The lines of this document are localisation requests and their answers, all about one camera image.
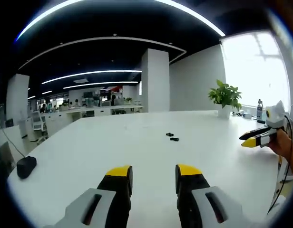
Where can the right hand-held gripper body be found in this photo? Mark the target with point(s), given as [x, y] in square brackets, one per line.
[275, 116]

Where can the person's right hand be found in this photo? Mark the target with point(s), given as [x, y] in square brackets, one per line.
[283, 145]

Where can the white office chair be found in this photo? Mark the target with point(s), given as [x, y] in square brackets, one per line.
[39, 124]

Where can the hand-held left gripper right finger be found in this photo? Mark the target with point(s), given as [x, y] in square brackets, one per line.
[194, 202]

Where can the white plant pot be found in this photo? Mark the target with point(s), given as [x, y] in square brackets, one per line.
[224, 111]

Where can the black computer mouse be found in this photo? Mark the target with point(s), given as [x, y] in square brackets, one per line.
[26, 166]

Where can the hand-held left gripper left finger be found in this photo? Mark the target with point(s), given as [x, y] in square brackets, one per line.
[108, 204]

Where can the long ceiling light strip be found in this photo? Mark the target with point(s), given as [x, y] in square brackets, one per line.
[189, 13]

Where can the green leafy plant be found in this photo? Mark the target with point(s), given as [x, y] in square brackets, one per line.
[225, 95]

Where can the black socket plastic buckle part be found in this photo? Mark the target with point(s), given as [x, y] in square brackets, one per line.
[174, 139]

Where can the dark water bottle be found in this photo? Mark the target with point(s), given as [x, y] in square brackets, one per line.
[259, 110]

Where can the black pronged plastic buckle part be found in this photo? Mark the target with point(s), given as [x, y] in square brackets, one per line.
[169, 134]

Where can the row of white office desks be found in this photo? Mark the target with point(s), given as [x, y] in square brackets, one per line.
[94, 111]

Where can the small white blue desk items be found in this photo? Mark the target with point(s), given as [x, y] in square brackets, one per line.
[242, 114]

